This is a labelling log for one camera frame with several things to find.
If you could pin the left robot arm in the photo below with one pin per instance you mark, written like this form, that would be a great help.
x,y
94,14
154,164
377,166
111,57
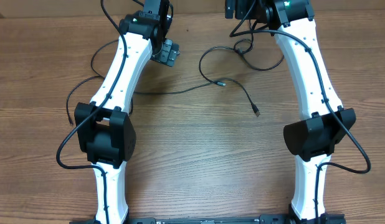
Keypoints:
x,y
105,132

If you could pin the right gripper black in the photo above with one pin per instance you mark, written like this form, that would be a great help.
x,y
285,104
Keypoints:
x,y
240,11

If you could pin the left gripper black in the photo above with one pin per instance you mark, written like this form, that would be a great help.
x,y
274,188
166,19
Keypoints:
x,y
169,53

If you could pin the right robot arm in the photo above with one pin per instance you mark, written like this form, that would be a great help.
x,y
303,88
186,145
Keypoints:
x,y
312,140

